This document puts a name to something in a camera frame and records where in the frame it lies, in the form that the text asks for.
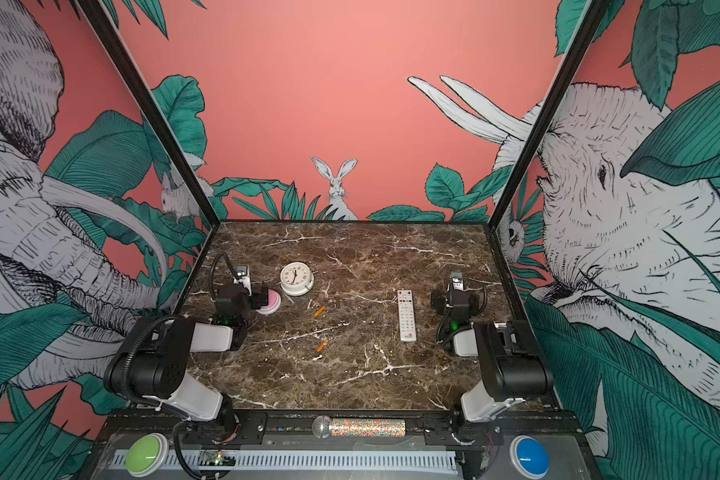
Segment white remote control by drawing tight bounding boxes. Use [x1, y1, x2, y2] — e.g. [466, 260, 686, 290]
[397, 290, 417, 342]

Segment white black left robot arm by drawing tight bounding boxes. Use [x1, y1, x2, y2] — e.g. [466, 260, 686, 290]
[103, 283, 281, 479]

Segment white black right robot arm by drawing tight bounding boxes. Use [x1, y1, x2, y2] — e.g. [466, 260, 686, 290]
[430, 288, 553, 423]

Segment pink white round container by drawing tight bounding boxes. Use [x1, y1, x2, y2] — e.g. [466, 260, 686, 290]
[257, 289, 282, 316]

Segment white round alarm clock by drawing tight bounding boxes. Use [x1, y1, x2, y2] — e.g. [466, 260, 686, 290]
[280, 262, 314, 297]

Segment glitter tube with ball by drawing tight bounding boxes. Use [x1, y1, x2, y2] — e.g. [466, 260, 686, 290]
[312, 415, 406, 438]

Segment small green circuit board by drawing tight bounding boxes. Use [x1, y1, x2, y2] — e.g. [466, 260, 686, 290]
[198, 450, 238, 469]

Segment blue push button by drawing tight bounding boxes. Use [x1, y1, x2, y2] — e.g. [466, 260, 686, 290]
[509, 435, 550, 480]

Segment green push button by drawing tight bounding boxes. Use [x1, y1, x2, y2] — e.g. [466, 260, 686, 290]
[125, 433, 169, 478]

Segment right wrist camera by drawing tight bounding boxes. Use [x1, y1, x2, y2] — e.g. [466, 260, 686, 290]
[449, 272, 465, 291]

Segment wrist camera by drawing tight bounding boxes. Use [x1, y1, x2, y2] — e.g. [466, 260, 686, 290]
[449, 272, 465, 291]
[234, 265, 252, 295]

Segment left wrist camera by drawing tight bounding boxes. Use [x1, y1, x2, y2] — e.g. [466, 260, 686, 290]
[234, 265, 252, 295]

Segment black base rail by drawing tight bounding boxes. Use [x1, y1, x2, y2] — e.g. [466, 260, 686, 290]
[185, 409, 583, 448]

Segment white slotted cable duct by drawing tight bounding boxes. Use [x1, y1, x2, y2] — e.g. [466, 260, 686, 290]
[109, 449, 459, 473]

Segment black left frame post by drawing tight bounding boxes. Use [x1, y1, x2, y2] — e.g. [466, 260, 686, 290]
[78, 0, 221, 229]

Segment black frame post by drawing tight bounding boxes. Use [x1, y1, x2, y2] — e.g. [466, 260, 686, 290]
[78, 0, 221, 229]
[488, 0, 611, 233]

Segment black right frame post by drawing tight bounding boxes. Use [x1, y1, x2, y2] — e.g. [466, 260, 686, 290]
[488, 0, 611, 233]

